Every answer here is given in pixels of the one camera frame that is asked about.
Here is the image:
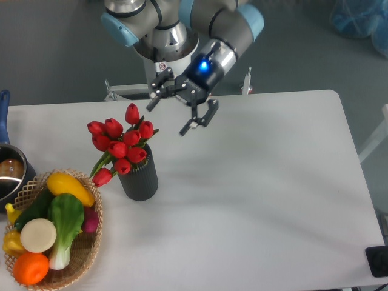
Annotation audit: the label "dark grey ribbed vase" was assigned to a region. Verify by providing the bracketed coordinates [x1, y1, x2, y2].
[118, 144, 159, 201]

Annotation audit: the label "red tulip bouquet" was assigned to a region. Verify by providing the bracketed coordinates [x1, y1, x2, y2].
[87, 103, 159, 187]

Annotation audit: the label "black device at edge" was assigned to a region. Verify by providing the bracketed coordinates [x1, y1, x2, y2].
[365, 246, 387, 278]

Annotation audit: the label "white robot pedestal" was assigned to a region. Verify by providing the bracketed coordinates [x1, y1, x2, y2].
[134, 21, 199, 92]

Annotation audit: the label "yellow bell pepper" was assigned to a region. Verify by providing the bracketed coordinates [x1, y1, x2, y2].
[2, 230, 26, 258]

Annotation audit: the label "blue handled saucepan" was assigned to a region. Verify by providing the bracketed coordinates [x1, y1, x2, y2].
[1, 90, 36, 213]

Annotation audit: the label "blue plastic bag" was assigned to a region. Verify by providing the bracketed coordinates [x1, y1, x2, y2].
[329, 1, 387, 57]

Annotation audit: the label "yellow squash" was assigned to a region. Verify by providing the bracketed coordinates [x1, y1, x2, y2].
[47, 172, 95, 207]

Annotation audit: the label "cream round radish slice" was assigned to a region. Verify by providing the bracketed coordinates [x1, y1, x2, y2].
[20, 218, 56, 253]

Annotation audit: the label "woven wicker basket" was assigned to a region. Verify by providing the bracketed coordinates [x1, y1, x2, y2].
[12, 169, 103, 290]

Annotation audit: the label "orange fruit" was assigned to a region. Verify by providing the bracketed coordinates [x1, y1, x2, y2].
[13, 252, 49, 285]

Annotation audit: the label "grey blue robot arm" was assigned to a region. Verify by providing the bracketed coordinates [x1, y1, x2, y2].
[101, 1, 264, 135]

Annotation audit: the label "dark green cucumber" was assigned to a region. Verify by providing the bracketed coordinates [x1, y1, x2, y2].
[14, 188, 55, 232]

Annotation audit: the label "yellow banana tip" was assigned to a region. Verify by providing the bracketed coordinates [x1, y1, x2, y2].
[5, 203, 22, 225]

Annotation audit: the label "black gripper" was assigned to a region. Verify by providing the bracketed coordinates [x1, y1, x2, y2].
[146, 39, 236, 136]

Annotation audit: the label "purple red radish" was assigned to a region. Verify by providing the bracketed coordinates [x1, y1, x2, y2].
[81, 207, 99, 233]

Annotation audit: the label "green bok choy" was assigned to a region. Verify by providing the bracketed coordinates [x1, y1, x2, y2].
[48, 193, 84, 270]

